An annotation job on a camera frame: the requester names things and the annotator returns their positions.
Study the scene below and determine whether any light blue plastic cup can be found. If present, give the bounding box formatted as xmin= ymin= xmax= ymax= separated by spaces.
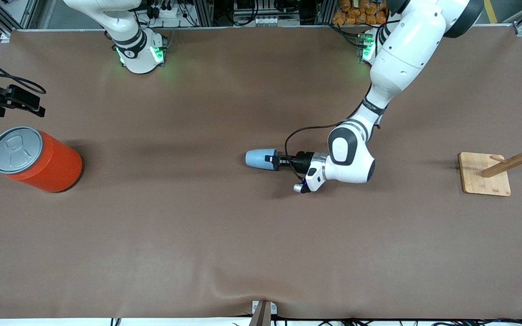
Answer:
xmin=245 ymin=148 xmax=279 ymax=171

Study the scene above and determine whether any orange can with grey lid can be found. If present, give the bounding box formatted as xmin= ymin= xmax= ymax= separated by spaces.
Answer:
xmin=0 ymin=126 xmax=83 ymax=194

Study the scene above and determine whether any white multi-socket block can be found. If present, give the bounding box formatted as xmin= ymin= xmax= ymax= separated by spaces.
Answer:
xmin=251 ymin=16 xmax=290 ymax=26

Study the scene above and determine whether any orange packaged goods pile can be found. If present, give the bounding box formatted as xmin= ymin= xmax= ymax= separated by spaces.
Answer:
xmin=332 ymin=0 xmax=391 ymax=26

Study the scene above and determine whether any white power strip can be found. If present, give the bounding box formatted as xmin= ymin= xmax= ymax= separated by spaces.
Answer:
xmin=151 ymin=4 xmax=185 ymax=19

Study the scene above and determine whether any wooden mug tree stand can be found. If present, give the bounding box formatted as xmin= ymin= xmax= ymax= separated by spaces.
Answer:
xmin=458 ymin=121 xmax=522 ymax=197

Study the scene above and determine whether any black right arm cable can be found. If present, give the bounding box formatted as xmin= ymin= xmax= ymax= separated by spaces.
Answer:
xmin=0 ymin=47 xmax=47 ymax=96

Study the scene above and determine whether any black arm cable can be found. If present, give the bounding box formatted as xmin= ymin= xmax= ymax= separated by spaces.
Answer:
xmin=0 ymin=47 xmax=47 ymax=96
xmin=284 ymin=121 xmax=358 ymax=182

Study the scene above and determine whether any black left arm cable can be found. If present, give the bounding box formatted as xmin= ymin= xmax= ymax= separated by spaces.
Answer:
xmin=284 ymin=121 xmax=358 ymax=182

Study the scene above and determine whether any metal clamp bracket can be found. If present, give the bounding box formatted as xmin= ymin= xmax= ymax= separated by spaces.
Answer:
xmin=248 ymin=300 xmax=278 ymax=326

